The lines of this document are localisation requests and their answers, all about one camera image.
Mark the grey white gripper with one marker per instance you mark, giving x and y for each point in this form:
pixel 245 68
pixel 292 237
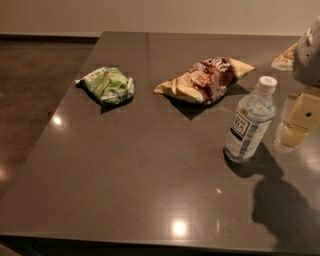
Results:
pixel 308 61

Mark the clear blue plastic water bottle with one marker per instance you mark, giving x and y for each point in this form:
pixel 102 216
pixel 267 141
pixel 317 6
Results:
pixel 252 118

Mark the small yellow snack bag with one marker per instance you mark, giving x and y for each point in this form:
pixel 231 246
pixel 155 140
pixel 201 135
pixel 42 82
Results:
pixel 284 62

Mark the brown yellow chip bag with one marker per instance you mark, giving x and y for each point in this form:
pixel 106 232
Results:
pixel 205 82

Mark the green snack bag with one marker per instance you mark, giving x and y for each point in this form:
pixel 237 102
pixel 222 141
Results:
pixel 108 86

